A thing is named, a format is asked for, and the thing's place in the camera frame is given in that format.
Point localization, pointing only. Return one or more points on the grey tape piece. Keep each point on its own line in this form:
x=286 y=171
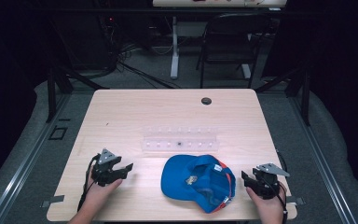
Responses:
x=296 y=201
x=52 y=200

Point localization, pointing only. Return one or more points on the person's left hand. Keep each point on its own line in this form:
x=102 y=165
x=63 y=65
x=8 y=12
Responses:
x=101 y=193

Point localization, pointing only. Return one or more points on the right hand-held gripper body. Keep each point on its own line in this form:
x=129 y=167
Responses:
x=265 y=183

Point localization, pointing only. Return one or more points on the person's right hand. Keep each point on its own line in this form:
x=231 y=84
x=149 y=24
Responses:
x=268 y=207

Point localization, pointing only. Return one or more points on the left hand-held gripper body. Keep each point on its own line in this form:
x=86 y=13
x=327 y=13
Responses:
x=105 y=169

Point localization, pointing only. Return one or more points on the clear acrylic peg rack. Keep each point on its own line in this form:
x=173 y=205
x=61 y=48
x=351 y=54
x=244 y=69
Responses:
x=180 y=143

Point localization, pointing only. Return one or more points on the black metal stand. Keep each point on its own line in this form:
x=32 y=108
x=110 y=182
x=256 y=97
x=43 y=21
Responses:
x=52 y=93
x=304 y=96

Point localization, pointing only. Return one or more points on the blue baseball cap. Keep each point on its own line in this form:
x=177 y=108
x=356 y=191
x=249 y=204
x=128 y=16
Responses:
x=195 y=182

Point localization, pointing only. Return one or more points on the black folding chair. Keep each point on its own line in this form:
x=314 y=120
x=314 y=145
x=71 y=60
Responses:
x=230 y=40

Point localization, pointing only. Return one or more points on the white desk leg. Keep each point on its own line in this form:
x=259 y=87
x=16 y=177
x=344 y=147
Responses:
x=246 y=71
x=174 y=49

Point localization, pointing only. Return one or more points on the black round table grommet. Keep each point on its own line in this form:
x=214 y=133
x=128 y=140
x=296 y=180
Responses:
x=206 y=100

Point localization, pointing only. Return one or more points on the aluminium floor rail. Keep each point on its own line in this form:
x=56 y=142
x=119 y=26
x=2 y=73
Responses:
x=320 y=161
x=24 y=165

